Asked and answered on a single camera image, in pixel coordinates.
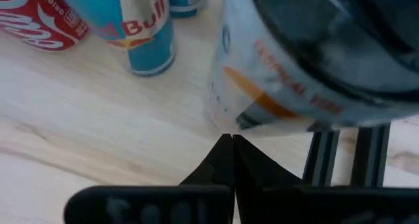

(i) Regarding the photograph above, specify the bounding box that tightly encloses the white Celsius can black lid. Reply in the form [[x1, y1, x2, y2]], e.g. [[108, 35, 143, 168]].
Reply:
[[204, 0, 419, 136]]

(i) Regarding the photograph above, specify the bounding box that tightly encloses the red Coca-Cola can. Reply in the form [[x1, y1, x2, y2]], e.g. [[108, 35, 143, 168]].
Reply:
[[0, 0, 91, 52]]

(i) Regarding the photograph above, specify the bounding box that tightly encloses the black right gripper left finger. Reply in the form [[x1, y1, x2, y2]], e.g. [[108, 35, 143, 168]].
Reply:
[[64, 134, 235, 224]]

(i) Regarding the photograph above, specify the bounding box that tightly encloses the black aluminium rail frame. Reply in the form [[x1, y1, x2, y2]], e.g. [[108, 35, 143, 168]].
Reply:
[[301, 122, 392, 189]]

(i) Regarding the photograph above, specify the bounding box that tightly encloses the blue silver Red Bull can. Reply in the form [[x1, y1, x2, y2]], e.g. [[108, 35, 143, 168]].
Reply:
[[55, 0, 177, 77], [166, 0, 206, 18]]

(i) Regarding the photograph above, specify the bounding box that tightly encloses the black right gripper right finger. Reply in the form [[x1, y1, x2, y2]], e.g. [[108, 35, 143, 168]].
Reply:
[[232, 134, 419, 224]]

